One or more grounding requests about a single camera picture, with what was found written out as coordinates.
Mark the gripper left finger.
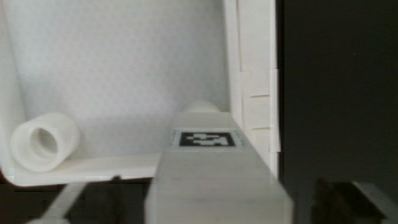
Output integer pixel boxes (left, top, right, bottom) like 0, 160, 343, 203
25, 183, 87, 224

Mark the white desk top tray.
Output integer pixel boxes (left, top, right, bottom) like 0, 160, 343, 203
0, 0, 281, 186

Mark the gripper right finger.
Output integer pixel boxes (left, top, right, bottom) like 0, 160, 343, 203
313, 178, 398, 224

